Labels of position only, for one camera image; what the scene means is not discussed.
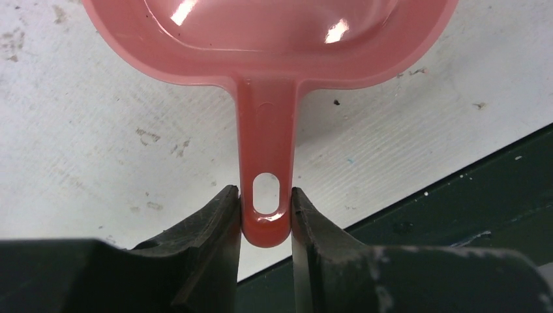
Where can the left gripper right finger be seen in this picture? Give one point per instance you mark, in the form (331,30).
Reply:
(334,272)

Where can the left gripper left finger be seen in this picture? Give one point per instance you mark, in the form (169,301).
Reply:
(190,267)

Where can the pink dustpan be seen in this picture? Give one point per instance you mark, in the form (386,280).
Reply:
(268,55)

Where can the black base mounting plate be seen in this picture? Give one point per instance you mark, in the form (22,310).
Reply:
(503,201)

